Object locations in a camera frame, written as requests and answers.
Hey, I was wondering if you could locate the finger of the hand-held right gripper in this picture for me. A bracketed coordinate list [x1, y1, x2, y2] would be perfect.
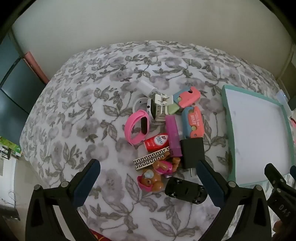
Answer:
[264, 163, 288, 193]

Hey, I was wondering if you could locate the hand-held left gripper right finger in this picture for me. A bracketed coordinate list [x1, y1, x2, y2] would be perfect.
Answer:
[196, 160, 271, 241]

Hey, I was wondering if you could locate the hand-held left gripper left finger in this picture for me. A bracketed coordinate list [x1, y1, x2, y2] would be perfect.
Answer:
[26, 159, 101, 241]

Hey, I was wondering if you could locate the black toy car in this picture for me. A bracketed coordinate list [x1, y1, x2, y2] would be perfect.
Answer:
[165, 177, 207, 205]

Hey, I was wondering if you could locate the black charger adapter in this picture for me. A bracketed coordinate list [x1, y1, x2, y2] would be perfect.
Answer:
[179, 137, 205, 178]

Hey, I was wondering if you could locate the teal tray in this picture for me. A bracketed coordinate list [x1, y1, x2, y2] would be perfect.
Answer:
[221, 85, 290, 186]

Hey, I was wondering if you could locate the pink bear toy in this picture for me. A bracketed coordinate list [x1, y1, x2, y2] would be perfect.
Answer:
[137, 157, 181, 192]

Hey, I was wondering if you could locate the purple lighter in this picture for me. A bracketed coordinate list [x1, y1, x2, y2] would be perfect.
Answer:
[165, 115, 182, 157]

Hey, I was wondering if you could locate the gold black patterned barrette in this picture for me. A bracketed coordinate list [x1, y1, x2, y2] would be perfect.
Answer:
[133, 147, 170, 172]

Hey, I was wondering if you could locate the large blue pink case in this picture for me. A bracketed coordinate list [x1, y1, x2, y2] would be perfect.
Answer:
[181, 106, 206, 139]

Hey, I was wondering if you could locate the small red bottle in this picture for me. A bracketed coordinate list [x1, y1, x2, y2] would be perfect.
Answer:
[144, 133, 170, 152]

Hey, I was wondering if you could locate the pink smartwatch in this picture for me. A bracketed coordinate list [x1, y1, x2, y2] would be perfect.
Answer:
[124, 110, 149, 146]

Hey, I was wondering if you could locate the green eraser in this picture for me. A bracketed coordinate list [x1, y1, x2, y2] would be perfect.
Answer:
[165, 104, 179, 115]

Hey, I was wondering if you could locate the small blue pink case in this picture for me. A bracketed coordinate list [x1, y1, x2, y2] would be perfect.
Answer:
[173, 87, 201, 108]

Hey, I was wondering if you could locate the white hair claw clip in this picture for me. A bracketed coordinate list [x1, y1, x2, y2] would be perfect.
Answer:
[151, 94, 174, 121]

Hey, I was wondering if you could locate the white smartwatch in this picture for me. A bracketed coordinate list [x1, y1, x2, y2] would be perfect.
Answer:
[132, 97, 158, 120]

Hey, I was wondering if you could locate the white charger adapter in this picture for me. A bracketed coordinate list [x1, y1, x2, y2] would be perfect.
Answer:
[136, 80, 160, 99]

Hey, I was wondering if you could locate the red packet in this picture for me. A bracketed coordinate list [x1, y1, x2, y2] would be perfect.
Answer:
[89, 228, 111, 241]

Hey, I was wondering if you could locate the grey floral blanket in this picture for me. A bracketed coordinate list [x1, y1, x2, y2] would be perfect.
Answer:
[20, 40, 288, 241]

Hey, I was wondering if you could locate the white plastic container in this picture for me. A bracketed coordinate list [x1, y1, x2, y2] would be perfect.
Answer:
[275, 90, 289, 105]

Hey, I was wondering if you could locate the green box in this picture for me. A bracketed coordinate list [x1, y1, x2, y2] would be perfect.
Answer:
[0, 136, 22, 160]

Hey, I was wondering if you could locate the dark cabinet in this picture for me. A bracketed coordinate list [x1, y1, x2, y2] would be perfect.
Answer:
[0, 32, 49, 149]

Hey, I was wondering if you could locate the pink wooden post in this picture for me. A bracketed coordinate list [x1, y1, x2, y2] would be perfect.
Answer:
[24, 51, 49, 84]

